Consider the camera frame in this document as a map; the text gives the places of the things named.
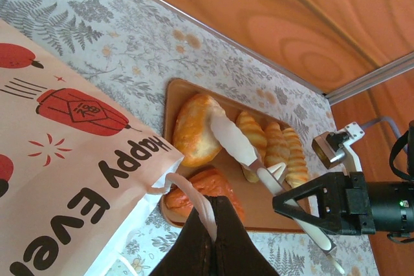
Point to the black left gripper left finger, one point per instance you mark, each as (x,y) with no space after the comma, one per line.
(187,253)

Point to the brown rectangular tray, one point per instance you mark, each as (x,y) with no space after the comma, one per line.
(255,205)

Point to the striped golden fake croissant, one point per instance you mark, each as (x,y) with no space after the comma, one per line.
(255,133)
(276,146)

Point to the orange-red fake bun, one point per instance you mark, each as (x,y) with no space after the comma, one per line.
(210,185)

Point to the red and white paper bag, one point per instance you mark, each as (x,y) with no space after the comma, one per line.
(64,159)

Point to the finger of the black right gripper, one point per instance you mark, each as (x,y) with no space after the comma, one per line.
(336,192)

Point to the thin aluminium table edge rail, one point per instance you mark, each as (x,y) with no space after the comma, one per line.
(210,30)

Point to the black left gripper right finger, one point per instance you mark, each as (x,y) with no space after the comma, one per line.
(236,253)

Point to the ridged spiral fake bread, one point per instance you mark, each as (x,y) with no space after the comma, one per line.
(296,159)

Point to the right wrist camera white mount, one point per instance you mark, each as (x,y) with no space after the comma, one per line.
(336,150)

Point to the aluminium frame post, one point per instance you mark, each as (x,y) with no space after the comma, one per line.
(372,79)

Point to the large round fake bread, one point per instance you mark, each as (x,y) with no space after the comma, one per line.
(194,130)

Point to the white-tipped metal tongs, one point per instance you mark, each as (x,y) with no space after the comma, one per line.
(233,140)

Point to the floral patterned tablecloth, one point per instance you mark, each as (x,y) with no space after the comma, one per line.
(97,14)

